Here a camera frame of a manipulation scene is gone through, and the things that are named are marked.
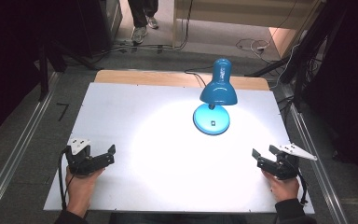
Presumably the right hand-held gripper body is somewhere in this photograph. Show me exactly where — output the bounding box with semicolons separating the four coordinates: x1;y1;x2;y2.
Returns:
256;142;319;181

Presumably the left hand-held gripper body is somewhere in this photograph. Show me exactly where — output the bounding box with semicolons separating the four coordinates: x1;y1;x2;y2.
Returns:
65;137;107;177

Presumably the blue desk lamp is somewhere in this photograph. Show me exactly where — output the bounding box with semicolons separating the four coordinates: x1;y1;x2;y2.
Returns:
192;57;239;136

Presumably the person's right hand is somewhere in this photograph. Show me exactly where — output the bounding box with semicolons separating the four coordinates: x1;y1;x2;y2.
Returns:
262;170;301;203

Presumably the person's left hand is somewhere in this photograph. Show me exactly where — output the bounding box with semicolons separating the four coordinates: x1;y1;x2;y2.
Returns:
64;167;106;218

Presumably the black metal stand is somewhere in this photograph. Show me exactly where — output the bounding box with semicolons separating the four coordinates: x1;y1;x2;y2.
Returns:
244;0;348;110
37;39;101;102

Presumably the dark cabinet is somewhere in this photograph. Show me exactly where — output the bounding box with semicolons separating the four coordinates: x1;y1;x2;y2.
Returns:
71;0;123;58

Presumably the light wooden furniture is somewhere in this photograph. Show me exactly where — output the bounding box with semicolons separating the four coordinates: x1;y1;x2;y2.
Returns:
172;0;324;59

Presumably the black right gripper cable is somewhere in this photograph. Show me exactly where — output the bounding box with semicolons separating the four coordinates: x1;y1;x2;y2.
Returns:
296;167;310;206

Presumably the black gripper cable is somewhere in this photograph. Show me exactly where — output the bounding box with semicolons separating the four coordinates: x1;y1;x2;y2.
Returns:
296;167;310;206
57;147;76;211

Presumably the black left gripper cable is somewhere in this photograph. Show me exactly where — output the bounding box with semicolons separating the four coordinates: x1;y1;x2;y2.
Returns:
57;147;76;211

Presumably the metal rail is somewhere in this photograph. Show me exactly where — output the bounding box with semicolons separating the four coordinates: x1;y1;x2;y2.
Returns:
0;71;61;224
287;102;350;224

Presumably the black lamp cable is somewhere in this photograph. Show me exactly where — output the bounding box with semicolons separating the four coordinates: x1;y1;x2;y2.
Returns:
184;65;214;89

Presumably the white cable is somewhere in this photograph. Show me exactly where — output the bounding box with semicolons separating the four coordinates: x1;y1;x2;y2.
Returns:
235;36;272;58

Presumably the bundle of floor cables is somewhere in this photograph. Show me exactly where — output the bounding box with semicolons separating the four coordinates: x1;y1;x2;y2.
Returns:
91;0;194;60

